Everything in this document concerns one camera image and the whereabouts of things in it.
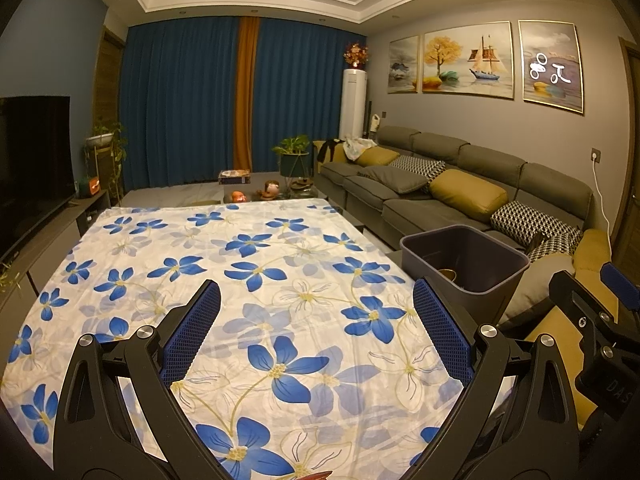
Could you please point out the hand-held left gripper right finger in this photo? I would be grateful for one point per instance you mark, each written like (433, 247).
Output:
(442, 330)

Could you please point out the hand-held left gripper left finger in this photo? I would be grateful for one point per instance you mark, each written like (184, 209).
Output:
(192, 330)

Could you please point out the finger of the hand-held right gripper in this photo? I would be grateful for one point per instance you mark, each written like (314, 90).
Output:
(620, 285)
(572, 295)

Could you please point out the grey plastic bin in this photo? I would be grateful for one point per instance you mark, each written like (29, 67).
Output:
(450, 250)

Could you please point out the light grey cushion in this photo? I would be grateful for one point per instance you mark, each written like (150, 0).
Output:
(540, 285)

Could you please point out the striped cushion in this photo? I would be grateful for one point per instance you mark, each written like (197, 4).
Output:
(555, 249)

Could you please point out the black white patterned cushion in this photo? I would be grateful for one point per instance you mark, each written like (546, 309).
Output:
(420, 166)
(530, 222)

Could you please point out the blue flower printed tablecloth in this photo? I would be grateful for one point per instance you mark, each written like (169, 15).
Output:
(200, 240)

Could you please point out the big yellow cushion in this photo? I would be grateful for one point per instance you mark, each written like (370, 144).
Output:
(467, 195)

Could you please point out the orange toy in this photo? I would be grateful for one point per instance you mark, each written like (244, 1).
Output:
(236, 196)

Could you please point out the dark grey cushion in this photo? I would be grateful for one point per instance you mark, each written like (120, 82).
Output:
(395, 180)

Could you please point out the flat printed box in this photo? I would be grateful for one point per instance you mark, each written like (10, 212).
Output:
(235, 177)

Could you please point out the pink plush toy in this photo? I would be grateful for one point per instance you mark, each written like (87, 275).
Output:
(271, 190)

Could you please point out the grey television cabinet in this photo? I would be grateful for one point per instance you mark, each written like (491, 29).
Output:
(55, 245)

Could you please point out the grey sectional sofa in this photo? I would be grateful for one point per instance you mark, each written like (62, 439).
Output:
(480, 160)

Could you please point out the small yellow cushion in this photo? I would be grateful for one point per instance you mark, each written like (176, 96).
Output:
(377, 157)

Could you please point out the yellow raffia strands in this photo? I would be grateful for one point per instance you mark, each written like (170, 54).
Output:
(9, 280)

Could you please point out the potted plant on green stand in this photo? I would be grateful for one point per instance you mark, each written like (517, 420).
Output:
(294, 160)

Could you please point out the white crumpled cloth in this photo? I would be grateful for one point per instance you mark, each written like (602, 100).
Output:
(357, 147)

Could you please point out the black garment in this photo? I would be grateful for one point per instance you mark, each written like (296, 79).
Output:
(329, 152)

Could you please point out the trailing plant on gold stand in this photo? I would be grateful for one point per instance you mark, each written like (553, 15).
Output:
(100, 139)

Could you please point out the black flat television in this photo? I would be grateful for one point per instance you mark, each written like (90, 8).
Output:
(35, 175)

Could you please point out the blue curtain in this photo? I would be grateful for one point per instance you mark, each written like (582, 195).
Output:
(180, 105)
(305, 95)

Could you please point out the purple framed painting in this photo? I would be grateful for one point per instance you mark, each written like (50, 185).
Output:
(550, 67)

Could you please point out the brown wooden door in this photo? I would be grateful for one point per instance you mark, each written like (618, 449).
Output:
(110, 110)

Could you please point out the orange curtain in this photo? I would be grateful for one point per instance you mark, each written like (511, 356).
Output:
(247, 95)

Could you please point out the white standing air conditioner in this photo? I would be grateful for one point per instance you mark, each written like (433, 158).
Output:
(353, 105)

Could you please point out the tree and sailboat painting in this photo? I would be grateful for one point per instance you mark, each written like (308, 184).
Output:
(467, 60)

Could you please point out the small landscape painting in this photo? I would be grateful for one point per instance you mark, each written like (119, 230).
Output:
(404, 65)

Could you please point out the artificial flower arrangement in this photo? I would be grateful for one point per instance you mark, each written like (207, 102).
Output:
(356, 55)

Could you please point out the wall socket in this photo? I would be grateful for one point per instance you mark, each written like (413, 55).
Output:
(596, 154)

